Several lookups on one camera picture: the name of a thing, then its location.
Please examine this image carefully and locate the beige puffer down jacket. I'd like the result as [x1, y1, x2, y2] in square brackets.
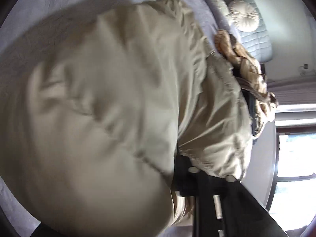
[1, 0, 252, 236]

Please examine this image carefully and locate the beige patterned cloth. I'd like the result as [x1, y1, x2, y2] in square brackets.
[215, 29, 278, 139]

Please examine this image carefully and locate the grey quilted headboard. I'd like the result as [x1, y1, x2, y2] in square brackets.
[220, 0, 273, 63]

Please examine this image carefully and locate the white round pleated cushion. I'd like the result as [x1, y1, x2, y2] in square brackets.
[228, 0, 260, 33]

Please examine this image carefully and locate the lavender bed sheet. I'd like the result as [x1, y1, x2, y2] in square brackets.
[0, 0, 232, 237]

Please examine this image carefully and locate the window with dark frame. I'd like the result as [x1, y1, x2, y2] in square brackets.
[266, 103, 316, 215]

